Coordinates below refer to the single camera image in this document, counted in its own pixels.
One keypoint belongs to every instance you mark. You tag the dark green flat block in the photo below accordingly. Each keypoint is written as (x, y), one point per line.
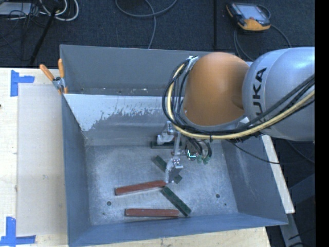
(160, 162)
(176, 201)
(164, 145)

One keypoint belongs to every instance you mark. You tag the pale flat board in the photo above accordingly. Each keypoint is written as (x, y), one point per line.
(41, 158)

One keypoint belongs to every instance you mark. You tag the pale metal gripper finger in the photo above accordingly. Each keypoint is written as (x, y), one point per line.
(172, 170)
(167, 134)

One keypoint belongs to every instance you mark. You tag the red-brown flat block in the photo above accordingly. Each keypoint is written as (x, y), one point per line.
(140, 187)
(151, 212)

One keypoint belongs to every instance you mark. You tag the grey metal bin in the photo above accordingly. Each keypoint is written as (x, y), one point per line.
(123, 163)

